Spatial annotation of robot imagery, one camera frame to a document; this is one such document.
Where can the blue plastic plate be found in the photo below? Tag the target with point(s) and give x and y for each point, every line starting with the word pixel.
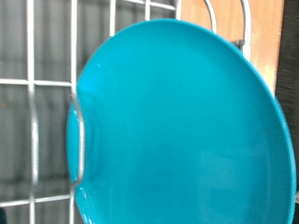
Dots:
pixel 187 124

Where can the gray dish drying rack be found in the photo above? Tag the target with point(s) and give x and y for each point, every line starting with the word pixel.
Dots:
pixel 53 46

